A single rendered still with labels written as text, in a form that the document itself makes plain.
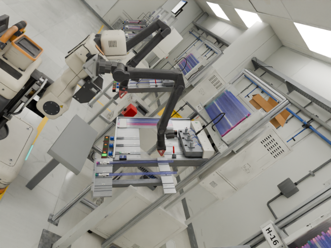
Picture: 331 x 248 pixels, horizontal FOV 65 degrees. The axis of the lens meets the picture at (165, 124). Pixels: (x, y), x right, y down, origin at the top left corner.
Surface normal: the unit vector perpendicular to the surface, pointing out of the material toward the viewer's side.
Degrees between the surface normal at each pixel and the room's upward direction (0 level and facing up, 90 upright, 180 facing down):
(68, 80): 90
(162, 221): 90
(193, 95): 90
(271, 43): 90
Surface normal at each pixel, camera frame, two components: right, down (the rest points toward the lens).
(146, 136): 0.12, 0.47
